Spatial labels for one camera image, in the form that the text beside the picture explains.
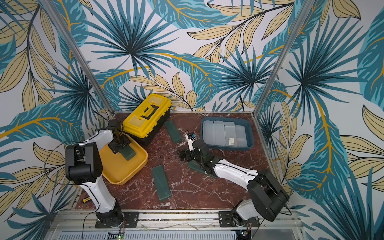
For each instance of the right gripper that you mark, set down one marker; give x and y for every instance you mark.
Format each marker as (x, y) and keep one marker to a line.
(188, 154)

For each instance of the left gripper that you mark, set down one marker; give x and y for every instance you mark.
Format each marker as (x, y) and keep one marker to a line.
(126, 141)

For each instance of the green pencil case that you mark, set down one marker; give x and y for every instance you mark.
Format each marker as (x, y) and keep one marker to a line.
(173, 132)
(127, 152)
(193, 165)
(161, 183)

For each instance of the yellow black toolbox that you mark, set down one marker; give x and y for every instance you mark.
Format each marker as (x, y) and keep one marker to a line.
(147, 119)

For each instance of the yellow plastic tray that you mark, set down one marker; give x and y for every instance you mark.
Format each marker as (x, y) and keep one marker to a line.
(116, 169)

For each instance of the clear ribbed case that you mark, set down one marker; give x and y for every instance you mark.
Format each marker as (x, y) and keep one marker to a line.
(209, 132)

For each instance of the clear case with red pen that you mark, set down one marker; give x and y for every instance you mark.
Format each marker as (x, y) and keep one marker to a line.
(220, 136)

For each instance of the clear case with barcode label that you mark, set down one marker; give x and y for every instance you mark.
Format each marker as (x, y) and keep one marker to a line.
(230, 134)

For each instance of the clear case stack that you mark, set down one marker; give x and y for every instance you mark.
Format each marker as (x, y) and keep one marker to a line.
(241, 136)

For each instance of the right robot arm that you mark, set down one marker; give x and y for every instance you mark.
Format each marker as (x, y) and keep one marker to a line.
(268, 197)

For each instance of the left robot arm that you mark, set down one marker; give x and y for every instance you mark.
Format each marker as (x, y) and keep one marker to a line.
(84, 167)

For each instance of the teal plastic tray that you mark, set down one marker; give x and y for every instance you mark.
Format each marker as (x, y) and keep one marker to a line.
(239, 122)

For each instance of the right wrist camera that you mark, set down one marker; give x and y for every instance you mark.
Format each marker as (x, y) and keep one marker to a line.
(190, 137)

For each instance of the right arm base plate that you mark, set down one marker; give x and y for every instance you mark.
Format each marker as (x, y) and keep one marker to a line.
(230, 219)

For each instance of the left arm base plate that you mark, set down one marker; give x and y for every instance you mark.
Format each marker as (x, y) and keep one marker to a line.
(117, 220)

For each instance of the aluminium front rail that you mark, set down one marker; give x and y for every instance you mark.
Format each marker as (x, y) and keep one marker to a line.
(174, 225)

